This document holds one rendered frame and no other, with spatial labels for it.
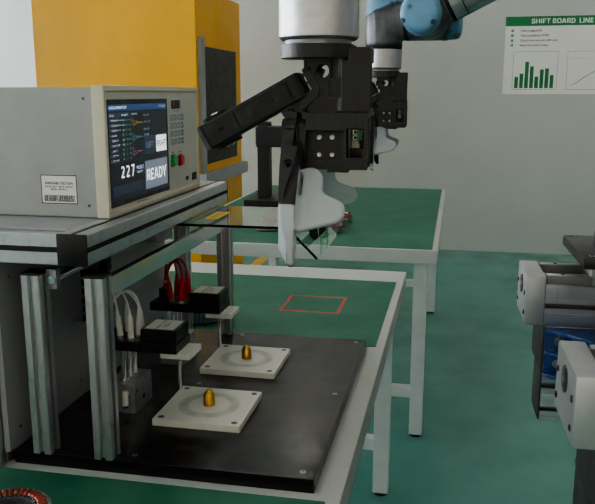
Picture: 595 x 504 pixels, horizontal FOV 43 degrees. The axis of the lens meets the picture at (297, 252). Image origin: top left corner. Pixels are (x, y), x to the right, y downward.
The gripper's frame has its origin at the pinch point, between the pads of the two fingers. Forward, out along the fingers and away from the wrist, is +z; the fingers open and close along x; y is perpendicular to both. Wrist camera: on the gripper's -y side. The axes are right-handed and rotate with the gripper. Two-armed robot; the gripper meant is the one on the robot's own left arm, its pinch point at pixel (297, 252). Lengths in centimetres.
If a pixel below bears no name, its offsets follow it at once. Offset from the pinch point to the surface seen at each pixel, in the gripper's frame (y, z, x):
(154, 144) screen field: -36, -7, 57
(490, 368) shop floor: 44, 115, 288
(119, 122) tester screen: -36, -11, 43
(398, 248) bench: 1, 40, 204
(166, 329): -30, 23, 43
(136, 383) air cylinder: -36, 33, 43
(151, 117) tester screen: -36, -11, 56
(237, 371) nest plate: -23, 37, 62
